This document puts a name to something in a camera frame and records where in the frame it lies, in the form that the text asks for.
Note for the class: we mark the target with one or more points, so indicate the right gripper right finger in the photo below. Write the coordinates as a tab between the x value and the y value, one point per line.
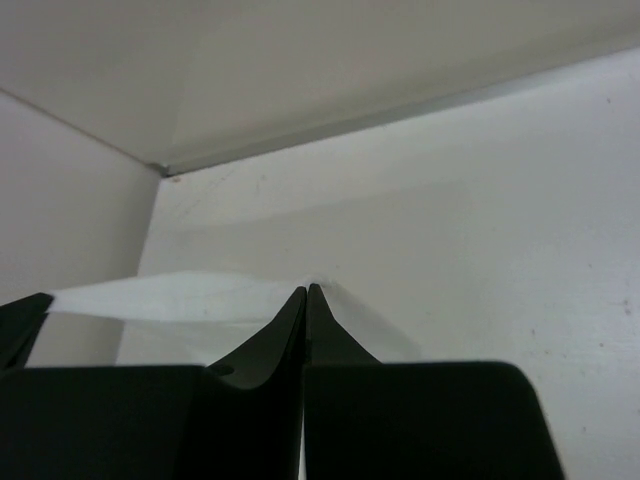
365	419

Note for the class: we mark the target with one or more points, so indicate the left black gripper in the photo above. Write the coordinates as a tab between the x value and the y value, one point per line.
20	323

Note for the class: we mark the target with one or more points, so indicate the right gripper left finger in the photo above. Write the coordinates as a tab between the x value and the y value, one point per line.
238	418

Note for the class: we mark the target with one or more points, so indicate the white tank top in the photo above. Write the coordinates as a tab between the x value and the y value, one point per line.
197	317

